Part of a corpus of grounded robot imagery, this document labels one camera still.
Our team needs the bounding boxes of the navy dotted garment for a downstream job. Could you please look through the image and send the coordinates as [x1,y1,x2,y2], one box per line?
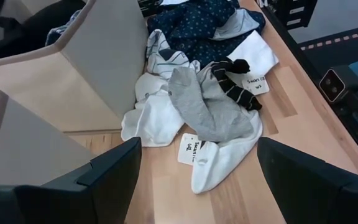
[147,0,267,70]

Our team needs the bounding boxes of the grey sock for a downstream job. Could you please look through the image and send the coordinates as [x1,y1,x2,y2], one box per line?
[167,66,255,143]

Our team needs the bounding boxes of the black edge rail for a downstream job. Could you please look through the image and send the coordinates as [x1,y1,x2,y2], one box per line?
[258,4,358,172]

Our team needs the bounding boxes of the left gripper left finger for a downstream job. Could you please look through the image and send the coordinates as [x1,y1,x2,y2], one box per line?
[14,136,142,224]

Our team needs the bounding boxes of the blue plaid shirt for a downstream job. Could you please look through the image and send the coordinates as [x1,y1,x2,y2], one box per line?
[45,9,82,46]

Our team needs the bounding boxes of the white teal striped sock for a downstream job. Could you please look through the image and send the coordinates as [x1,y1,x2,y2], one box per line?
[145,29,201,81]

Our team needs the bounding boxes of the black striped sock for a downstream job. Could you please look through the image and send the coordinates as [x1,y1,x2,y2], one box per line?
[211,58,263,112]

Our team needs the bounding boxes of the white paper tag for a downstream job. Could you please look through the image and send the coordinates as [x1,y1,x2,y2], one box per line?
[177,133,202,166]
[241,74,270,96]

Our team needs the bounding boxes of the beige fabric storage bin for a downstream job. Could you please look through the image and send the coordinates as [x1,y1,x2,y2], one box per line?
[0,0,149,133]
[0,80,94,187]

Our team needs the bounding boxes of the black garment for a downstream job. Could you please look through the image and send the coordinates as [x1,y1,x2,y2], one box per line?
[0,0,86,60]

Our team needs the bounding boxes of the black floor mat striped edge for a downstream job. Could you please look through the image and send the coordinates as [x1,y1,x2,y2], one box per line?
[298,23,358,68]

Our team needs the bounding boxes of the light blue garment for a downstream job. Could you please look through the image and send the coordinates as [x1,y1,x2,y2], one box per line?
[211,7,260,41]

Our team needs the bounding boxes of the small black depth camera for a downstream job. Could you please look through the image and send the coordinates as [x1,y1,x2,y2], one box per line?
[318,64,358,104]

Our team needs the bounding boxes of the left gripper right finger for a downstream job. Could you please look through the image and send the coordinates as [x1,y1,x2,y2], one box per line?
[256,136,358,224]

